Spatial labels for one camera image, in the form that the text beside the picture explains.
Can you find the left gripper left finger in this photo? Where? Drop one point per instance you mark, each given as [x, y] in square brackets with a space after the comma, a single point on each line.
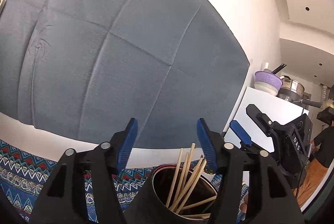
[62, 198]

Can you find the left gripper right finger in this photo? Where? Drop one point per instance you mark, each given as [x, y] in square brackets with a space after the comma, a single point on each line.
[270, 198]

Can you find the patterned blue tablecloth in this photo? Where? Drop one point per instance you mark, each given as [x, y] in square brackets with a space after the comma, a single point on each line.
[23, 175]

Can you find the purple colander basket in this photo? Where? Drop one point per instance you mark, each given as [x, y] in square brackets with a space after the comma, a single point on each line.
[269, 78]

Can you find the grey wall cloth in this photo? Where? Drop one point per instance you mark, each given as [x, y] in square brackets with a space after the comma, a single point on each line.
[83, 68]

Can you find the white bowl under colander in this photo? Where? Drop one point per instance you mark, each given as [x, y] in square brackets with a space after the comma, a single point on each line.
[258, 85]

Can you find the steel cooking pot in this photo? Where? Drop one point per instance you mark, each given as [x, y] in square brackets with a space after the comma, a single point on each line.
[291, 90]

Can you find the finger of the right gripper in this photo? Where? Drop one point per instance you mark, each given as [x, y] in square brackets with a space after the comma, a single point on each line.
[241, 133]

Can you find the person in black shirt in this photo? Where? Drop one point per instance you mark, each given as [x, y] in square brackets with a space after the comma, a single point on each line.
[322, 152]

